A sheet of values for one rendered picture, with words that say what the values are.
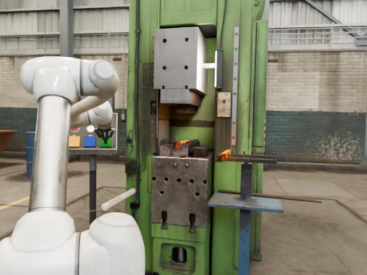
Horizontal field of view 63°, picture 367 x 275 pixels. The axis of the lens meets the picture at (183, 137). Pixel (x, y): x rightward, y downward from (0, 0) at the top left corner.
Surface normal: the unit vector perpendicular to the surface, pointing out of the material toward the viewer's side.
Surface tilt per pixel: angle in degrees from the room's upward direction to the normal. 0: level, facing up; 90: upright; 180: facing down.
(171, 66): 90
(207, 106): 90
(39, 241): 59
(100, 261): 80
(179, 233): 90
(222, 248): 90
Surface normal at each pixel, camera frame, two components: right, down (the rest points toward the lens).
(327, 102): -0.14, 0.03
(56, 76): 0.26, -0.33
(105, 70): 0.42, -0.14
